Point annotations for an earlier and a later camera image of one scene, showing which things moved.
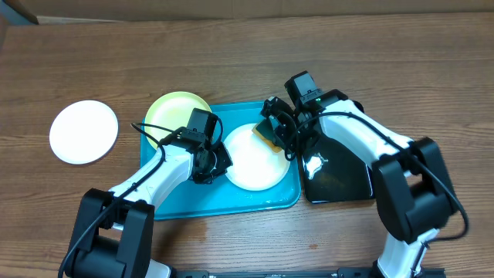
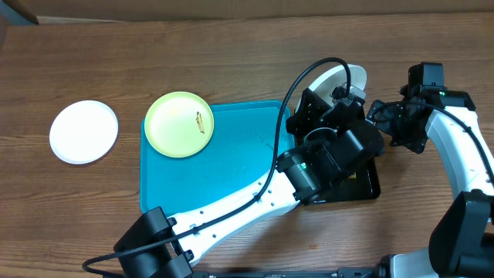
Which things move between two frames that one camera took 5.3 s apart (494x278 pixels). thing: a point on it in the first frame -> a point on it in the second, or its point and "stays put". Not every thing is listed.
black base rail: (306, 273) stays put
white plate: (83, 131) stays put
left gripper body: (218, 160) -> (304, 128)
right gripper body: (300, 136) -> (406, 130)
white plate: (255, 166) -> (357, 80)
